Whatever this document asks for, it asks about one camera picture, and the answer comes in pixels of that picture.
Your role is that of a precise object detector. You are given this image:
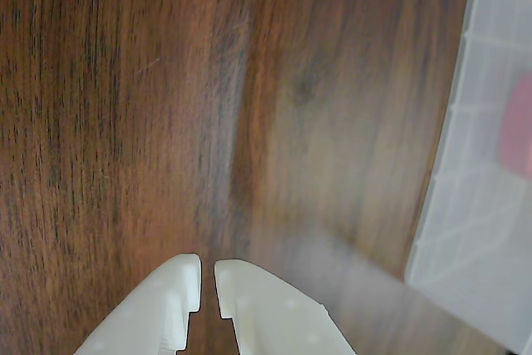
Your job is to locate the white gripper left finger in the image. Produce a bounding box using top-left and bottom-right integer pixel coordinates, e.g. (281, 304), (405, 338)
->
(72, 252), (204, 355)

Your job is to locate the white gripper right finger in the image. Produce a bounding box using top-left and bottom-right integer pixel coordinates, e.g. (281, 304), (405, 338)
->
(214, 258), (357, 355)

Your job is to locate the red tape roll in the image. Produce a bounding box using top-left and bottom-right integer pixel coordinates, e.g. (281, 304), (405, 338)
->
(498, 71), (532, 176)

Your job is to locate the clear plastic storage box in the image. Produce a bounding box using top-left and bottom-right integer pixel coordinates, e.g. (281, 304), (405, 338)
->
(405, 0), (532, 354)

